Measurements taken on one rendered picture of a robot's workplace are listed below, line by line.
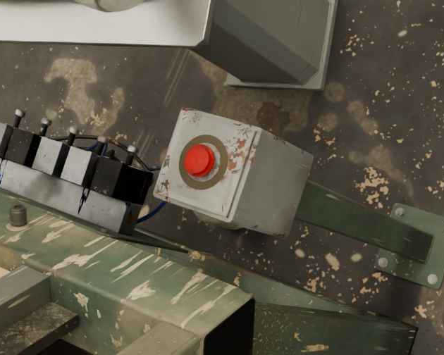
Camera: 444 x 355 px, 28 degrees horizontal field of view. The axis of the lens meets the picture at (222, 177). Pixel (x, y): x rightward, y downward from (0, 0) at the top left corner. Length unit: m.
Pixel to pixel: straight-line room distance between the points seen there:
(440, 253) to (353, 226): 0.46
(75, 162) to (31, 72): 1.18
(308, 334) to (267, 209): 0.32
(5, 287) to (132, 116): 1.17
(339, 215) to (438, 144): 0.59
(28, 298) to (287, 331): 0.37
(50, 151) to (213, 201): 0.44
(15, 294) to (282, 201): 0.36
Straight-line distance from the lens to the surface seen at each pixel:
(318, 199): 1.31
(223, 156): 1.05
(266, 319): 1.22
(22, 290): 1.19
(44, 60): 2.53
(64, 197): 1.42
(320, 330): 1.41
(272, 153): 1.08
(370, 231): 1.55
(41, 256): 1.24
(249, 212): 1.07
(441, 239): 1.90
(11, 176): 1.50
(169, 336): 1.07
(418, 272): 1.91
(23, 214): 1.30
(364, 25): 2.07
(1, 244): 1.28
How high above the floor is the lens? 1.84
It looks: 60 degrees down
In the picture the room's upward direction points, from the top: 70 degrees counter-clockwise
